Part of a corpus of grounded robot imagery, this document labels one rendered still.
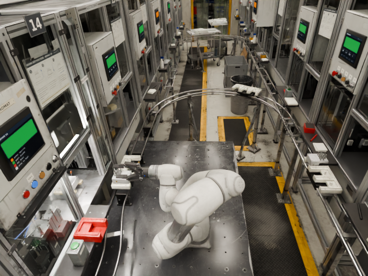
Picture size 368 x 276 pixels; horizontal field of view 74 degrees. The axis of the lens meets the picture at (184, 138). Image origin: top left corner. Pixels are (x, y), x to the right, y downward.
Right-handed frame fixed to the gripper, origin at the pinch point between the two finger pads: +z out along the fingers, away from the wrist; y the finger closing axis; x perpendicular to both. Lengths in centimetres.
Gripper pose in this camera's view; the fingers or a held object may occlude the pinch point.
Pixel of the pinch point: (119, 171)
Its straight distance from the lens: 165.8
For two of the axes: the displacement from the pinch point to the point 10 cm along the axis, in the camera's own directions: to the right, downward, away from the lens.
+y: -0.5, -8.3, -5.6
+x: -0.8, 5.6, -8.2
